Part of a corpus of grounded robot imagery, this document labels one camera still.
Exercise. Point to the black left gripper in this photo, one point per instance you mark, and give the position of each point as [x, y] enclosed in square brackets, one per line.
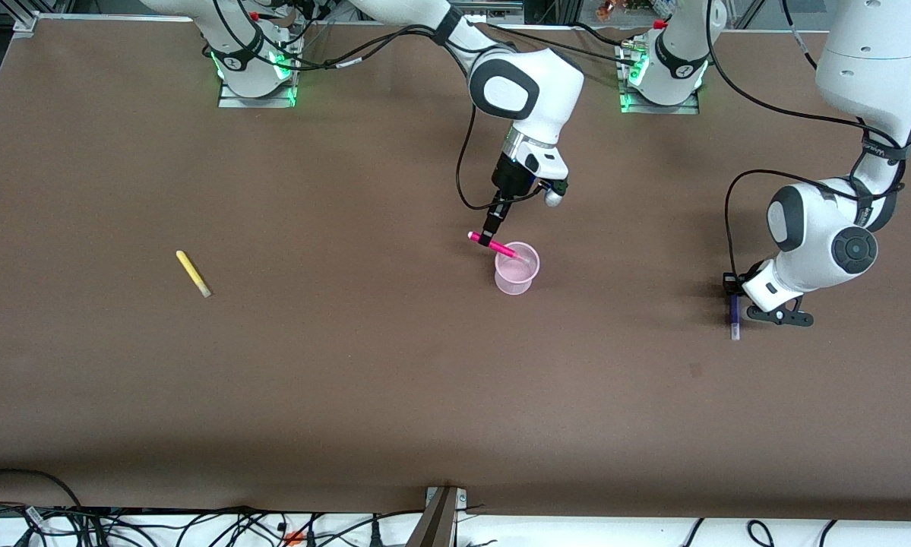
[729, 282]

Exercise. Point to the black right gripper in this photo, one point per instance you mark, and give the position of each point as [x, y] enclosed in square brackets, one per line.
[509, 177]

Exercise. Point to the pink highlighter pen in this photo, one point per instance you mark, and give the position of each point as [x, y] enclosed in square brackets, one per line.
[507, 249]

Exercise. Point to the purple highlighter pen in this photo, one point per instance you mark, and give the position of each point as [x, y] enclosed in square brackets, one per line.
[735, 323]

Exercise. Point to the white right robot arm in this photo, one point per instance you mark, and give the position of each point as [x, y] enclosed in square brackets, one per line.
[546, 83]

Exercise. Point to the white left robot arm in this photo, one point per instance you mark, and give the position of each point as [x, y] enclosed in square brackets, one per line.
[820, 243]

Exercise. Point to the pink translucent cup holder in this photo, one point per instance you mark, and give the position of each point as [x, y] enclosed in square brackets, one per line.
[516, 281]

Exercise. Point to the white power strip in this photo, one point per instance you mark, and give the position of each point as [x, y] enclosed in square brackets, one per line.
[493, 9]

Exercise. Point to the yellow highlighter pen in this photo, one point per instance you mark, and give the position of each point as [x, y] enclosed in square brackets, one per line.
[193, 273]

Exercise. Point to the black power plug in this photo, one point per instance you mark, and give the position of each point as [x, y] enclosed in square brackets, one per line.
[374, 532]

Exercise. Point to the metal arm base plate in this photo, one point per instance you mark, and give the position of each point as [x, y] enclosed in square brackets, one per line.
[660, 109]
[257, 102]

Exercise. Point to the metal table bracket post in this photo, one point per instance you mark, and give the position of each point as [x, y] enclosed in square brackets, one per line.
[440, 524]

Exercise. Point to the aluminium frame corner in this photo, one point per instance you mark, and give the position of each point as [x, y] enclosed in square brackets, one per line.
[26, 24]

